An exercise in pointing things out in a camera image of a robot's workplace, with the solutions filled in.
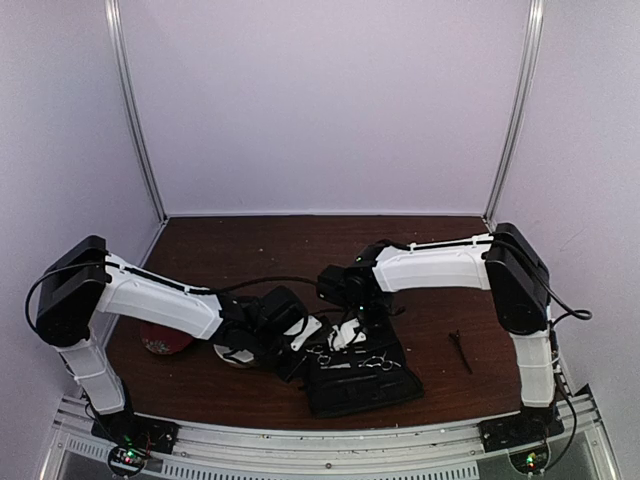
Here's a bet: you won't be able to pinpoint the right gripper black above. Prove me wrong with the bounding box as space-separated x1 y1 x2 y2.
352 297 398 355

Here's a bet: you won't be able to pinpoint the silver straight scissors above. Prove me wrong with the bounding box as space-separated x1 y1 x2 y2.
357 355 402 372

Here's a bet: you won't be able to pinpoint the silver thinning scissors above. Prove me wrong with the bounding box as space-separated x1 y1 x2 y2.
306 345 351 370

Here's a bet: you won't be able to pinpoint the black zip tool case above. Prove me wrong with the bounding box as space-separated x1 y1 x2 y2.
302 344 424 418

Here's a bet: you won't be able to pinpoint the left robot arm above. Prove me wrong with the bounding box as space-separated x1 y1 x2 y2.
25 235 321 444

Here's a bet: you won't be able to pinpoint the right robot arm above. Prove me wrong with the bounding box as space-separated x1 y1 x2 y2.
316 223 555 442

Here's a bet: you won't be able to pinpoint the black hair clip right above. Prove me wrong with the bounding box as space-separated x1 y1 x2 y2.
448 330 473 375

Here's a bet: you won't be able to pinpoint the white ceramic bowl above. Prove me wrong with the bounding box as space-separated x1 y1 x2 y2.
213 344 257 368

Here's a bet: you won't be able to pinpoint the red floral plate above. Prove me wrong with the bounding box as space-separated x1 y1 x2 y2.
140 322 194 355

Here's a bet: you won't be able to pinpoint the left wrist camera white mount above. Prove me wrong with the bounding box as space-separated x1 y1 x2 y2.
284 315 322 352

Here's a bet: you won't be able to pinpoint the aluminium front rail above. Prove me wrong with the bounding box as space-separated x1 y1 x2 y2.
35 394 622 479

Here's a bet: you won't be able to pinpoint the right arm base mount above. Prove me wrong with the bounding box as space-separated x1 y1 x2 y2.
478 400 569 477

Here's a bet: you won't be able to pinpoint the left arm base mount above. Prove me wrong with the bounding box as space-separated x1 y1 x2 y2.
85 403 179 479

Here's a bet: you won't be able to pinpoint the right aluminium frame post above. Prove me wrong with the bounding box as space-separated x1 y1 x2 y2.
483 0 546 230

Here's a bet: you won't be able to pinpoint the aluminium frame post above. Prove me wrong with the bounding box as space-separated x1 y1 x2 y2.
104 0 168 224
483 0 546 230

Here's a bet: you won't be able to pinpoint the left aluminium frame post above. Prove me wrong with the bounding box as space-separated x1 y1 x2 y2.
104 0 168 224

